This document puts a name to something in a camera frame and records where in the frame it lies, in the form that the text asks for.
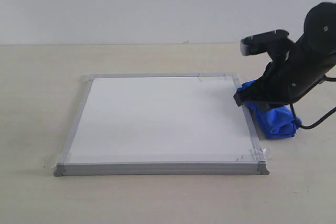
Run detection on clear tape front right corner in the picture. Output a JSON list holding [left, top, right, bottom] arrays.
[[235, 148, 270, 163]]

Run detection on black cable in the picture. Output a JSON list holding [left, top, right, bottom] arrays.
[[288, 76, 336, 130]]

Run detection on blue cloth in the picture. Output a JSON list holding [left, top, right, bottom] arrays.
[[237, 79, 302, 140]]

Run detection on white board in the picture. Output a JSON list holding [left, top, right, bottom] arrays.
[[54, 73, 269, 177]]

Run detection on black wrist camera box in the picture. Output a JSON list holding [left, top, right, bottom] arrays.
[[240, 29, 295, 62]]

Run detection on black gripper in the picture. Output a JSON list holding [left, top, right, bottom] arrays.
[[233, 35, 335, 111]]

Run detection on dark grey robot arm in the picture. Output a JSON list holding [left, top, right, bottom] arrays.
[[234, 2, 335, 110]]

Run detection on clear tape back right edge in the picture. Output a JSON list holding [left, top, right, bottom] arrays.
[[197, 73, 239, 82]]

